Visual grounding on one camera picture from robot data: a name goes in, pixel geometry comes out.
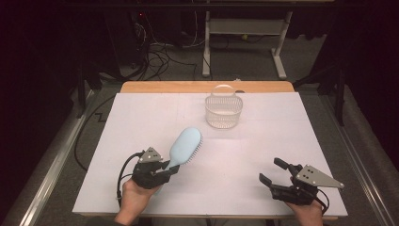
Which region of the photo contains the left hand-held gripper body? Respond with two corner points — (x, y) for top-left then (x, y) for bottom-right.
(131, 146), (173, 190)

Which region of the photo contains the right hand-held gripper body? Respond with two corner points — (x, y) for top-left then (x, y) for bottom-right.
(271, 163), (345, 207)

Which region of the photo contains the light blue hairbrush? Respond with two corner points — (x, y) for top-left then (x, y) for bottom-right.
(154, 126), (204, 196)

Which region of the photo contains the white mesh basket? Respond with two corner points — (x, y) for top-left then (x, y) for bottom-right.
(204, 84), (245, 130)

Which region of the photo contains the person's left hand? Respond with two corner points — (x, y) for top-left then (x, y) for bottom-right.
(116, 178), (162, 220)

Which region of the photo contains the person's right hand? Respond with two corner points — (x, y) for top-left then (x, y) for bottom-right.
(285, 199), (324, 226)

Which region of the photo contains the white paper sheet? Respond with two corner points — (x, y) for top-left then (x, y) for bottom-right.
(72, 91), (348, 218)

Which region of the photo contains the wooden table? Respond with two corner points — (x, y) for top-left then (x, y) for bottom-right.
(78, 80), (340, 220)

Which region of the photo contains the black metal stand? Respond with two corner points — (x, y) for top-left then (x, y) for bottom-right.
(293, 59), (347, 126)
(76, 60), (103, 119)

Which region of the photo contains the left hand-held gripper cable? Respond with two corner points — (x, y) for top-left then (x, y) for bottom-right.
(116, 152), (143, 207)

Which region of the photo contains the hand-held gripper cable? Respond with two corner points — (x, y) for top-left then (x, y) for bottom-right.
(314, 187), (331, 215)
(116, 152), (143, 207)

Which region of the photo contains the right hand-held gripper cable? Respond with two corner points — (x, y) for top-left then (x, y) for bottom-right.
(314, 187), (331, 215)

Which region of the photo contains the aluminium floor rail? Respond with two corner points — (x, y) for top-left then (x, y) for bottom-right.
(3, 89), (97, 226)
(319, 93), (399, 226)

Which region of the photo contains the long black floor cable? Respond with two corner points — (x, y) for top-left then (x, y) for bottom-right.
(73, 94), (117, 173)

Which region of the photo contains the tangle of floor cables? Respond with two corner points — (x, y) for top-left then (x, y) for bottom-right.
(131, 12), (208, 81)

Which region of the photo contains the white desk frame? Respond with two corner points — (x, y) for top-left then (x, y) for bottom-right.
(201, 10), (295, 81)

